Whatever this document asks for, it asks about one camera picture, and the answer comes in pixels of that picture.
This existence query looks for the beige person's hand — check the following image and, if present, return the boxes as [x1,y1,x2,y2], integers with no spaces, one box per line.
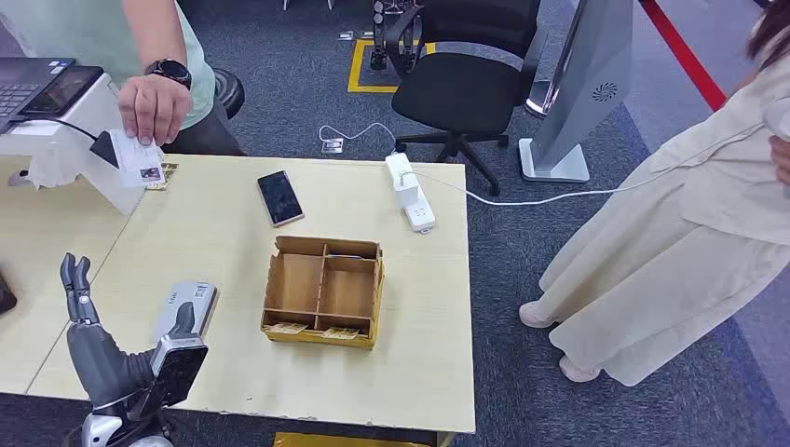
[770,135,790,186]

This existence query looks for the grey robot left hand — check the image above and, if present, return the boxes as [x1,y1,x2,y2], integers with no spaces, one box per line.
[60,252,198,410]

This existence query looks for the person's hand with watch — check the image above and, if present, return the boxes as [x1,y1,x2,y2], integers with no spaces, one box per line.
[116,74,193,147]

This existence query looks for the white ID card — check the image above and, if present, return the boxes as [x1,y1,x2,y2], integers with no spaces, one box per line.
[109,129,166,188]

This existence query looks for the person in pale green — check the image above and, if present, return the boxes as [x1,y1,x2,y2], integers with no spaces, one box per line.
[0,0,246,156]

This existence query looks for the gold room key card stack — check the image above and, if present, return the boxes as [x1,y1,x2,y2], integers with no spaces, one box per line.
[144,162,180,191]

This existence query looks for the grey card reader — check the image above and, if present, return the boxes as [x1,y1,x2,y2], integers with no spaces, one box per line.
[151,280,219,346]

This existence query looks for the person in beige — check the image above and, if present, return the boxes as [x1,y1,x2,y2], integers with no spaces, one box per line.
[518,0,790,388]

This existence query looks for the black wristwatch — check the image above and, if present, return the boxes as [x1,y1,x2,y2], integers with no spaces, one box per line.
[143,58,193,91]

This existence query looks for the small black square device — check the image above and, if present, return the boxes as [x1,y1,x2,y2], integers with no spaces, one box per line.
[89,130,121,169]

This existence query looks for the black round stool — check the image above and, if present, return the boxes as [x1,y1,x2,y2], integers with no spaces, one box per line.
[212,67,246,119]

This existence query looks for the white desk stand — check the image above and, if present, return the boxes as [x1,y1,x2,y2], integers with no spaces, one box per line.
[0,73,165,217]

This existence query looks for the black phone on stand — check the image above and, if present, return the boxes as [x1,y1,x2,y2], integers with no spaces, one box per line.
[23,65,105,117]

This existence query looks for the black object at desk edge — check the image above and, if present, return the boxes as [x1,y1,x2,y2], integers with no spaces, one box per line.
[0,271,19,316]

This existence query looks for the white crumpled plastic wrap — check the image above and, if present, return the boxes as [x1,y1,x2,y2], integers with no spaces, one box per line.
[25,154,81,189]

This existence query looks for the black laptop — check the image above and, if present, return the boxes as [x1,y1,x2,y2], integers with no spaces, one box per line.
[0,57,77,134]

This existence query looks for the black smartphone rose-gold edge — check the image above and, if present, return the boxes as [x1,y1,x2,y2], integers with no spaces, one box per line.
[256,169,306,229]

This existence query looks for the grey kiosk stand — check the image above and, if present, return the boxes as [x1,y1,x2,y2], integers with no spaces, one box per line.
[518,0,635,184]

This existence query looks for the wooden compartment box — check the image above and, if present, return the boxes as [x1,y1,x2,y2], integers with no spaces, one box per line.
[260,235,386,352]

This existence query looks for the black metal equipment legs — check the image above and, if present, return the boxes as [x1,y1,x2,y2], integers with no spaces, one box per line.
[369,0,427,72]

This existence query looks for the yellow box under desk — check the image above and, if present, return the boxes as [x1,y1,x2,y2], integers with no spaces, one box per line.
[273,431,455,447]

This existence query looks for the white plug adapter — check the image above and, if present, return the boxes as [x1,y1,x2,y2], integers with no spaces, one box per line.
[394,171,421,208]

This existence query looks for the white power strip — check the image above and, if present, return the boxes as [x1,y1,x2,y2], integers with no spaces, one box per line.
[385,152,438,235]

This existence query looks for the pale shoe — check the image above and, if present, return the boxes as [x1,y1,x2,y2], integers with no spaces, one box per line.
[558,356,601,384]
[518,301,560,330]

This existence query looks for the black office chair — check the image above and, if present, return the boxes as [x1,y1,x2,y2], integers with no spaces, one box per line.
[385,0,550,197]

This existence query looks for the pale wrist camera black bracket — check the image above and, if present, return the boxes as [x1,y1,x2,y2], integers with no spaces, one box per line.
[126,334,210,422]

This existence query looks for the thin black device cable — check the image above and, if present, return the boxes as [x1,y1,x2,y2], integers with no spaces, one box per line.
[24,115,100,142]

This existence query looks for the white power strip cord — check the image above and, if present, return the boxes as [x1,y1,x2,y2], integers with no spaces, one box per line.
[318,122,400,156]

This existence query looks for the long white charging cable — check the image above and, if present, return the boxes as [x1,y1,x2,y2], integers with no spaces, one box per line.
[400,123,767,208]

